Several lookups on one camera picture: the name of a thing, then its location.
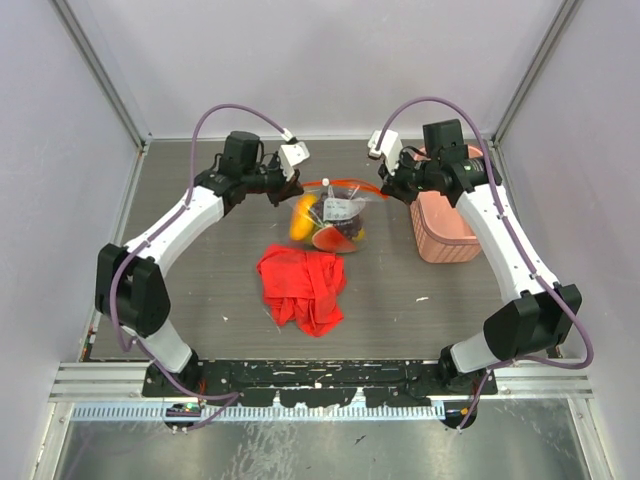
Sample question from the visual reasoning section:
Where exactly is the orange mango toy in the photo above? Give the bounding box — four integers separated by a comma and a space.
289, 193, 318, 242

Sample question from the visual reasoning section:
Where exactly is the pink plastic basket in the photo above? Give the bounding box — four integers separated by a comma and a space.
408, 144, 494, 265

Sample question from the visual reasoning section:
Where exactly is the clear zip bag orange zipper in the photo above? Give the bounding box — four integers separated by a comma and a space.
287, 178, 387, 254

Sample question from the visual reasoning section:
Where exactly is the dark purple grapes toy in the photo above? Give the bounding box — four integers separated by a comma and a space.
319, 188, 366, 240

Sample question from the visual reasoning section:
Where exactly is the watermelon slice toy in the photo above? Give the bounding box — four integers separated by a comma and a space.
311, 226, 357, 254

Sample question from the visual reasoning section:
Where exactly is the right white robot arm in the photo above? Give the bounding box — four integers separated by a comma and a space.
368, 119, 582, 394

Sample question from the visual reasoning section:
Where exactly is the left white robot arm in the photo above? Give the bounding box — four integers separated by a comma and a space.
95, 131, 310, 397

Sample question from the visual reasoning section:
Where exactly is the red crumpled cloth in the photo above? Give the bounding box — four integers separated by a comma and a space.
256, 244, 347, 337

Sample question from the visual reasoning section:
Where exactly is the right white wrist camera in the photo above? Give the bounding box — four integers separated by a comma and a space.
367, 129, 403, 172

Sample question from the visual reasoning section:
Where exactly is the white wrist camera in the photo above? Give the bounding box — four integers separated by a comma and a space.
278, 129, 310, 180
367, 129, 403, 172

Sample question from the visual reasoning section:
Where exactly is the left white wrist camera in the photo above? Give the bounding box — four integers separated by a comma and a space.
278, 129, 310, 180

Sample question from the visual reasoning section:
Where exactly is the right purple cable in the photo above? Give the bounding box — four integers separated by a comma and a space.
377, 96, 595, 434

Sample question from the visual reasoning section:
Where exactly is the purple cable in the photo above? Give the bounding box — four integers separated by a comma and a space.
108, 103, 296, 431
377, 96, 595, 434

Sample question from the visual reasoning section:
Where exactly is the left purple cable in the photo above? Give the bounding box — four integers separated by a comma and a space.
108, 103, 296, 431

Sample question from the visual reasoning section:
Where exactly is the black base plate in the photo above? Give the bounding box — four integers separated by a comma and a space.
142, 358, 499, 407

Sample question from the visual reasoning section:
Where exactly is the slotted cable duct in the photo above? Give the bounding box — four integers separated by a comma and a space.
70, 401, 445, 422

